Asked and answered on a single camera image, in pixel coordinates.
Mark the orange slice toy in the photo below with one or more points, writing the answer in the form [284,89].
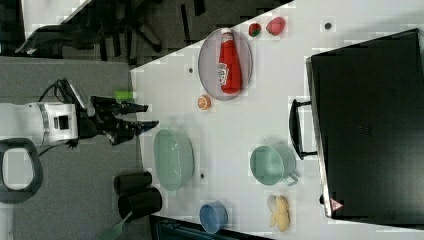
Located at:
[204,102]

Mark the black office chair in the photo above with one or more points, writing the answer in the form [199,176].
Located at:
[82,24]

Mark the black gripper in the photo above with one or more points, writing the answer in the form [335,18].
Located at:
[104,121]

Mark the green cylinder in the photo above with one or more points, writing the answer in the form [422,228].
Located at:
[125,95]

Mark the red ketchup bottle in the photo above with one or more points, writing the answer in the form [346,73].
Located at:
[229,70]

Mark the green mug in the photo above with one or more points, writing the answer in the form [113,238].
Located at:
[273,164]

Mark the grey round plate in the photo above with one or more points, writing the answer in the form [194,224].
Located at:
[208,64]

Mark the black cylinder upper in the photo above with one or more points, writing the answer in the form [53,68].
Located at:
[130,183]

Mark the peeled banana toy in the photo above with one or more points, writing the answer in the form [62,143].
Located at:
[279,209]

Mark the blue cup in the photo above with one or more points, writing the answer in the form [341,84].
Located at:
[213,217]

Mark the pink strawberry toy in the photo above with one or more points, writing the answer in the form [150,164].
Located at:
[276,26]

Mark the green oval colander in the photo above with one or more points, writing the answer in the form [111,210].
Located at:
[174,160]

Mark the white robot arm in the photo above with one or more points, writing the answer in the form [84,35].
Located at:
[37,124]

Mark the dark red strawberry toy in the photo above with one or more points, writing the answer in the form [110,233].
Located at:
[254,29]

